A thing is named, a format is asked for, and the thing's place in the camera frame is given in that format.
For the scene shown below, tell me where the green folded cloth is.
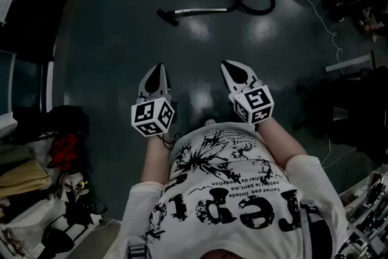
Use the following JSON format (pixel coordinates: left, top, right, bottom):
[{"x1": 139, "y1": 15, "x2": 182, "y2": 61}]
[{"x1": 0, "y1": 144, "x2": 36, "y2": 166}]

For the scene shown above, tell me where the black office chair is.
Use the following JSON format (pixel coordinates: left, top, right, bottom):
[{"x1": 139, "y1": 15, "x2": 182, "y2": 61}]
[{"x1": 298, "y1": 67, "x2": 388, "y2": 163}]

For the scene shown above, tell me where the person's right forearm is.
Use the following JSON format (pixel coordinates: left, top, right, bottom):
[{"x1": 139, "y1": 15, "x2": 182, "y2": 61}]
[{"x1": 257, "y1": 116, "x2": 309, "y2": 170}]

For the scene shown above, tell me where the yellow folded cloth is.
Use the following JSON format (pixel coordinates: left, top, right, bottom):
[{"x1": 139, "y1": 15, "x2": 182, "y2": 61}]
[{"x1": 0, "y1": 159, "x2": 53, "y2": 198}]

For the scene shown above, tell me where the white printed t-shirt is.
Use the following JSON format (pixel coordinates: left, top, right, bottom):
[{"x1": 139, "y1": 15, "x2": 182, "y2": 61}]
[{"x1": 116, "y1": 121, "x2": 349, "y2": 259}]

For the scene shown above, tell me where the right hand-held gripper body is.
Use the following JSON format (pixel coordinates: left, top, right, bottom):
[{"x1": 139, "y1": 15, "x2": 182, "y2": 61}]
[{"x1": 220, "y1": 59, "x2": 275, "y2": 126}]

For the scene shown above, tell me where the red cloth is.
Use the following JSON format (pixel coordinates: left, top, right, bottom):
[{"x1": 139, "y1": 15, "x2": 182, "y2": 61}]
[{"x1": 49, "y1": 132, "x2": 81, "y2": 171}]

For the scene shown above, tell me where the long white power cable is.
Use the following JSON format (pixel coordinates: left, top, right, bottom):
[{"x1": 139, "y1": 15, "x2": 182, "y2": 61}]
[{"x1": 263, "y1": 0, "x2": 346, "y2": 74}]

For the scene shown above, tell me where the small white notched board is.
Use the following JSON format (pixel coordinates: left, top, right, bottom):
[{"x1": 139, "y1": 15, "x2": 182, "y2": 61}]
[{"x1": 0, "y1": 0, "x2": 15, "y2": 27}]

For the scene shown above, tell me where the grey shoulder strap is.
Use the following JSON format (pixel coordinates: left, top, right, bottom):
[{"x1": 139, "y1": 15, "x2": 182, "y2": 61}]
[
  {"x1": 127, "y1": 244, "x2": 150, "y2": 259},
  {"x1": 299, "y1": 200, "x2": 338, "y2": 259}
]

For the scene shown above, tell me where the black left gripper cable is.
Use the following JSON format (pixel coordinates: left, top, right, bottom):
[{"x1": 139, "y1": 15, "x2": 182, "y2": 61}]
[{"x1": 157, "y1": 131, "x2": 182, "y2": 151}]

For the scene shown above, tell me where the white framed glass panel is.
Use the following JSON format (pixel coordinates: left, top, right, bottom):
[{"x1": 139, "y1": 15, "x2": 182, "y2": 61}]
[{"x1": 0, "y1": 50, "x2": 55, "y2": 131}]

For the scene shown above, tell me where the white table frame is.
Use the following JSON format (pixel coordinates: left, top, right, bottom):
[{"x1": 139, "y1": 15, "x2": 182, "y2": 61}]
[{"x1": 325, "y1": 54, "x2": 372, "y2": 72}]

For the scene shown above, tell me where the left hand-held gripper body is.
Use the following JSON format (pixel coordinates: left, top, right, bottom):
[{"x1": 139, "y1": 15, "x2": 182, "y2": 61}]
[{"x1": 130, "y1": 62, "x2": 176, "y2": 138}]

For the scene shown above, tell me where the person's left forearm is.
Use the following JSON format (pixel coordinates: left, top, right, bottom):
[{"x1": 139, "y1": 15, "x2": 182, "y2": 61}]
[{"x1": 141, "y1": 133, "x2": 171, "y2": 184}]

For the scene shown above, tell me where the cluttered white equipment desk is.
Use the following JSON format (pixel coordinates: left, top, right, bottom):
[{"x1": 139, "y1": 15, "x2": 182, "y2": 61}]
[{"x1": 338, "y1": 171, "x2": 388, "y2": 259}]

